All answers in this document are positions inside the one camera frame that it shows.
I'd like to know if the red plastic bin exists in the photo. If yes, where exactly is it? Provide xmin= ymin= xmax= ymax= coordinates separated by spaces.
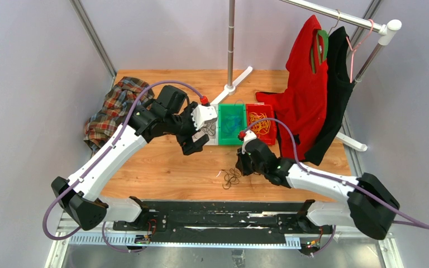
xmin=246 ymin=103 xmax=277 ymax=146

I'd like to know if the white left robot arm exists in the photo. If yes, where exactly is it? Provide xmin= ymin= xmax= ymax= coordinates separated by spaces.
xmin=51 ymin=82 xmax=217 ymax=231

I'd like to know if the silver clothes rack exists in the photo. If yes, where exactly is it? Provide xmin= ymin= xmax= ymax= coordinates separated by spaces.
xmin=209 ymin=0 xmax=403 ymax=152

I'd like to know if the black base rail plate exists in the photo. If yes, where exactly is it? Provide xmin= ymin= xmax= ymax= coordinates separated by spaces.
xmin=108 ymin=200 xmax=332 ymax=245

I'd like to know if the aluminium frame rail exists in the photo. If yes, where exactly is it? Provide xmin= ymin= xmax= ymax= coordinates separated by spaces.
xmin=45 ymin=202 xmax=404 ymax=267

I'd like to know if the brown cable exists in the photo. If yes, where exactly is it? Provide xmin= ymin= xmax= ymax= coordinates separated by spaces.
xmin=201 ymin=122 xmax=218 ymax=140
xmin=220 ymin=167 xmax=242 ymax=191

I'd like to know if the plaid shirt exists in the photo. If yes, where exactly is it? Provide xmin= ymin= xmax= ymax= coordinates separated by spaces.
xmin=83 ymin=76 xmax=149 ymax=155

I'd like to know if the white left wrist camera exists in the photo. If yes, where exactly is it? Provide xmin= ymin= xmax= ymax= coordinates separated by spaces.
xmin=191 ymin=105 xmax=218 ymax=131

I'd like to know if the white plastic bin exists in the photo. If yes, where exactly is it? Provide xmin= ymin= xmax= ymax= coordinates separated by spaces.
xmin=193 ymin=122 xmax=218 ymax=146

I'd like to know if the pink hanger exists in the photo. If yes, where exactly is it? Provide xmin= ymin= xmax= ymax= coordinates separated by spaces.
xmin=346 ymin=18 xmax=374 ymax=84

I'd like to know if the green hanger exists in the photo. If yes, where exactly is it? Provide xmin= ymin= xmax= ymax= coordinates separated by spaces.
xmin=310 ymin=30 xmax=328 ymax=74

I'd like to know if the green plastic bin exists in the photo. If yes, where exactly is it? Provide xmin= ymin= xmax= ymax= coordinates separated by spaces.
xmin=217 ymin=103 xmax=247 ymax=146

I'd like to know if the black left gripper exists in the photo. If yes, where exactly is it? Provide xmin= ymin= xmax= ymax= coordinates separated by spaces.
xmin=166 ymin=102 xmax=210 ymax=155

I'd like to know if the black garment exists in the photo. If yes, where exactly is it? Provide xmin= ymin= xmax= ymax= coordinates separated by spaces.
xmin=304 ymin=26 xmax=354 ymax=166

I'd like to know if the red sweater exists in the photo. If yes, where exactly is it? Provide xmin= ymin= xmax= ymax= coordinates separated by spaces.
xmin=255 ymin=15 xmax=328 ymax=161

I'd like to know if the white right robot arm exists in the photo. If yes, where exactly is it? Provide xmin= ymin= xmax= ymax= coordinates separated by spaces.
xmin=236 ymin=138 xmax=400 ymax=240

